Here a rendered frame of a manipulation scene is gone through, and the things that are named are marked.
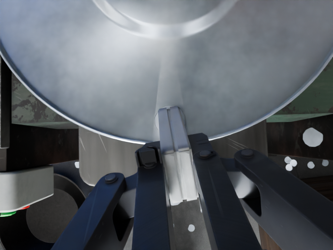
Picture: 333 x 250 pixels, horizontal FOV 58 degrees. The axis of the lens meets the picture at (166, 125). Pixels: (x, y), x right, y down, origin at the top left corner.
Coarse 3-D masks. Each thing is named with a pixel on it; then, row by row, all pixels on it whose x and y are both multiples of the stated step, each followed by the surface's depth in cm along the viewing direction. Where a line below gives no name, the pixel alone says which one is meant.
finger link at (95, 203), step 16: (112, 176) 13; (96, 192) 13; (112, 192) 12; (80, 208) 12; (96, 208) 12; (112, 208) 12; (80, 224) 11; (96, 224) 11; (112, 224) 12; (128, 224) 13; (64, 240) 10; (80, 240) 10; (96, 240) 10; (112, 240) 12
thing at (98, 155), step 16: (80, 128) 22; (256, 128) 22; (80, 144) 22; (96, 144) 22; (112, 144) 22; (128, 144) 22; (224, 144) 22; (240, 144) 22; (256, 144) 22; (80, 160) 22; (96, 160) 22; (112, 160) 22; (128, 160) 22; (80, 176) 22; (96, 176) 22; (128, 176) 22
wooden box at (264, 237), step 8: (328, 176) 96; (312, 184) 86; (320, 184) 85; (328, 184) 83; (320, 192) 74; (328, 192) 73; (264, 232) 91; (264, 240) 92; (272, 240) 83; (264, 248) 93; (272, 248) 84; (280, 248) 77
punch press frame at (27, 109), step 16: (16, 80) 37; (320, 80) 36; (16, 96) 37; (32, 96) 36; (304, 96) 36; (320, 96) 35; (16, 112) 36; (32, 112) 36; (48, 112) 36; (288, 112) 35; (304, 112) 35; (320, 112) 35; (64, 128) 50
